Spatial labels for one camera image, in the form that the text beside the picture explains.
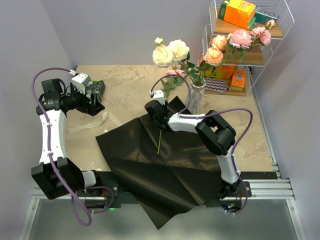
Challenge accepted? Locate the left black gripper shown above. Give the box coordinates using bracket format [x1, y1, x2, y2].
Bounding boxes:
[62, 83, 105, 116]

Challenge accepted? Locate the beige printed ribbon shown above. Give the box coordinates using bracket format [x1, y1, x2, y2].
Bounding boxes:
[67, 111, 123, 133]

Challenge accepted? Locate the pink rose stem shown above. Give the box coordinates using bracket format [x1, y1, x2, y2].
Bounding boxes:
[223, 19, 276, 64]
[156, 65, 188, 155]

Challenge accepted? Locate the black wrapping paper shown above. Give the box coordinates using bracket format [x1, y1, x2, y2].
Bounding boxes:
[95, 95, 233, 230]

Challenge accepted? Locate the white rose stem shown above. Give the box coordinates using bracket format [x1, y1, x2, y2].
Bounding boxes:
[152, 36, 205, 87]

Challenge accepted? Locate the peach rose stem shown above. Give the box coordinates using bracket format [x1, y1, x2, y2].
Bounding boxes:
[199, 35, 228, 79]

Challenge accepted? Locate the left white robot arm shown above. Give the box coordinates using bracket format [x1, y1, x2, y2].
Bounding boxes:
[31, 73, 105, 200]

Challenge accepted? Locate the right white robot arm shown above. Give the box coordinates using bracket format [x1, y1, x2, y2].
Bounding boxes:
[144, 100, 241, 199]

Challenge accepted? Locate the white ribbed ceramic vase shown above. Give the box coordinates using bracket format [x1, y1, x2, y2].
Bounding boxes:
[185, 80, 206, 115]

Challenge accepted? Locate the black green product box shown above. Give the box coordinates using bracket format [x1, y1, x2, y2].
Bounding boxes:
[85, 80, 106, 102]

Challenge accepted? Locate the orange packet bottom shelf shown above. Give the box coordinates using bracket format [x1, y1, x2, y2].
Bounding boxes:
[231, 69, 246, 89]

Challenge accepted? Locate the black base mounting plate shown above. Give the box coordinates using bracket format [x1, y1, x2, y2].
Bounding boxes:
[76, 171, 252, 212]

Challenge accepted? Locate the orange box top shelf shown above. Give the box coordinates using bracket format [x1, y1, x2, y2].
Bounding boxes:
[218, 0, 256, 30]

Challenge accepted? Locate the teal box top shelf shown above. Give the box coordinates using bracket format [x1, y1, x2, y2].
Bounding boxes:
[254, 7, 280, 25]

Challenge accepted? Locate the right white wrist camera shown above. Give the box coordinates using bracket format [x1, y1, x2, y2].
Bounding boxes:
[149, 90, 168, 106]

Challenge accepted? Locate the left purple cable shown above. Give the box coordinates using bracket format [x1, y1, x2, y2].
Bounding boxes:
[31, 67, 94, 227]

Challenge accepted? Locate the white wire wooden shelf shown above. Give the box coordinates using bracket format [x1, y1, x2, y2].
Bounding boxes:
[198, 0, 294, 96]

